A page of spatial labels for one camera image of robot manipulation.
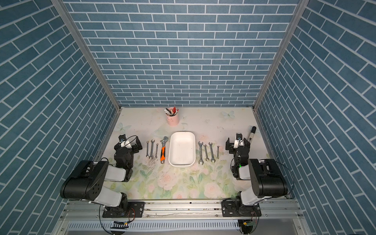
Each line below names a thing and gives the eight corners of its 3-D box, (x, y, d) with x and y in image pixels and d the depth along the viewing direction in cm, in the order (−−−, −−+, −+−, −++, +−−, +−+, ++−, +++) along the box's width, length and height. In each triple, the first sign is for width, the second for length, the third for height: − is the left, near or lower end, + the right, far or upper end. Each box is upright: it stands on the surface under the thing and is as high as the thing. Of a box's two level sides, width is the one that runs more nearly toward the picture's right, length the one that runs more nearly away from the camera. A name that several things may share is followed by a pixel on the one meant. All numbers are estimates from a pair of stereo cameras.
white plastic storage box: (166, 168, 90) (164, 164, 85) (170, 136, 105) (169, 131, 100) (195, 168, 90) (196, 164, 85) (195, 136, 105) (196, 131, 100)
